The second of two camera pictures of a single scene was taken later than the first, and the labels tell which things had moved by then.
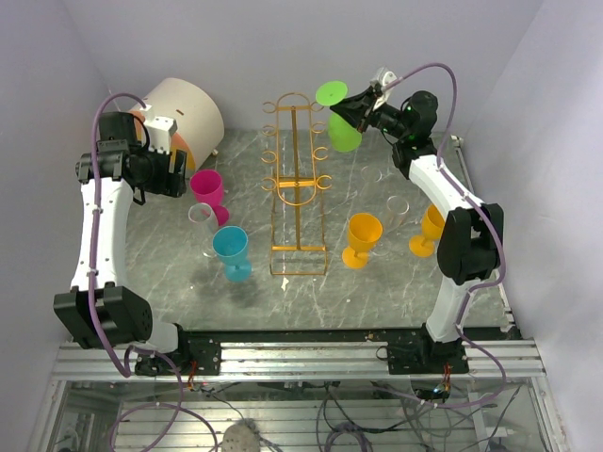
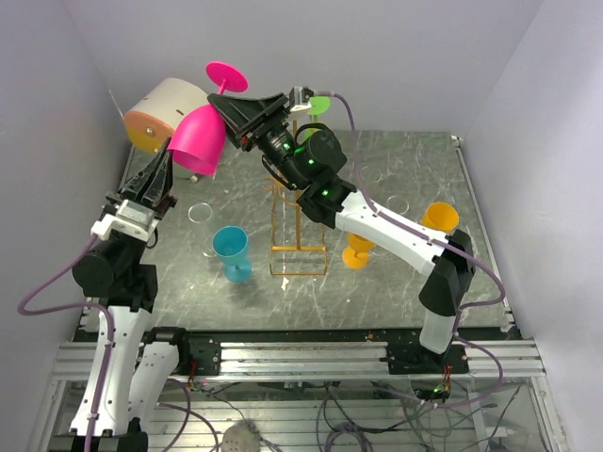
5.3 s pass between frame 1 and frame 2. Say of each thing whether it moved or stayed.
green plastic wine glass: moved
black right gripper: moved
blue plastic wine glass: stayed
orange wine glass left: stayed
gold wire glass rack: stayed
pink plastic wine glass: moved
